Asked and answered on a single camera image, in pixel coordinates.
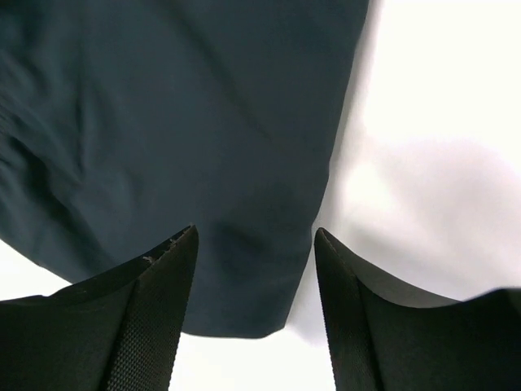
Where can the dark navy shorts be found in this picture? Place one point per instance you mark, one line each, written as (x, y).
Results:
(123, 122)

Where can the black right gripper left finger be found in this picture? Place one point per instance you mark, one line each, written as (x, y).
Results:
(115, 331)

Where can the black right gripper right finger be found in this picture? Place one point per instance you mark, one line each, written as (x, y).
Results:
(386, 334)

